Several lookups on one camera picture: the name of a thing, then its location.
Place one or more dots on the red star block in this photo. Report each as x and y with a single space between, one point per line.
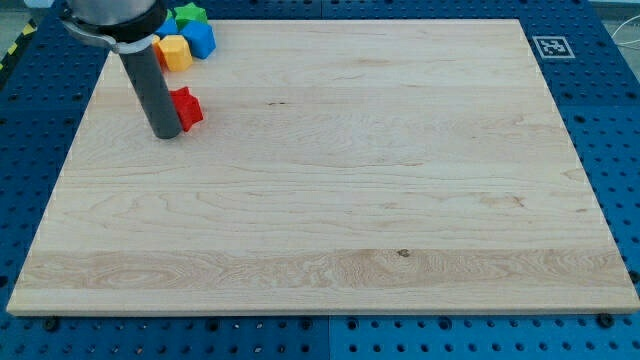
187 107

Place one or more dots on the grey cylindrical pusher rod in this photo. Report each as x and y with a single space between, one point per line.
145 75

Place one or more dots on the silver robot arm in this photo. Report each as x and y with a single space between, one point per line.
121 26

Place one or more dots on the blue block behind arm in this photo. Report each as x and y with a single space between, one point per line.
169 27

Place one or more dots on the green star block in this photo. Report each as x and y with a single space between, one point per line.
190 12

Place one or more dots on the wooden board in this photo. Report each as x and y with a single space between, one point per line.
342 167

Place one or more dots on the blue cube block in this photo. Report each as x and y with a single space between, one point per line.
200 37

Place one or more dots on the yellow hexagon block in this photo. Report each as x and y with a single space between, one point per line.
176 52

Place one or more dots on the orange block behind rod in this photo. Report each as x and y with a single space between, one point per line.
158 52

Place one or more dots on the white fiducial marker tag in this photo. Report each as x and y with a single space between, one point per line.
553 47

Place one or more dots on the yellow black hazard tape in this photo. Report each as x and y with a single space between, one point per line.
18 47

